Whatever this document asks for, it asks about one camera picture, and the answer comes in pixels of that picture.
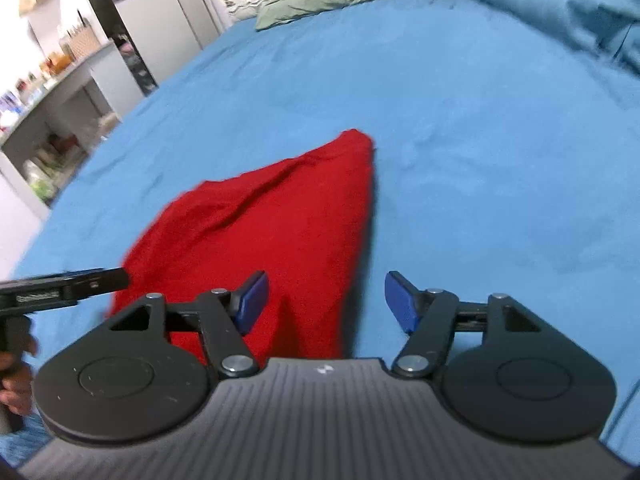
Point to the bed with blue sheet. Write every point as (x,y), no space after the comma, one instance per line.
(475,185)

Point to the wicker basket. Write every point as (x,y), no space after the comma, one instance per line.
(81,42)

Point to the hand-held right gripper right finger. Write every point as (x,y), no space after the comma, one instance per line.
(400,303)

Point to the blue duvet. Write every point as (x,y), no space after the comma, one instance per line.
(550,5)

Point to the white desk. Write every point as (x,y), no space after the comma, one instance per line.
(65,85)

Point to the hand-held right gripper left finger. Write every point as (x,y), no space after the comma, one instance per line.
(253,301)

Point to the red knit sweater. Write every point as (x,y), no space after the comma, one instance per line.
(280,220)

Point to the person's left hand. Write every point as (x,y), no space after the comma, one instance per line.
(17,385)

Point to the grey and white wardrobe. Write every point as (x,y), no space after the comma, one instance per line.
(165,20)

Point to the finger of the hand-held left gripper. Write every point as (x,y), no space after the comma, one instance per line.
(100,280)

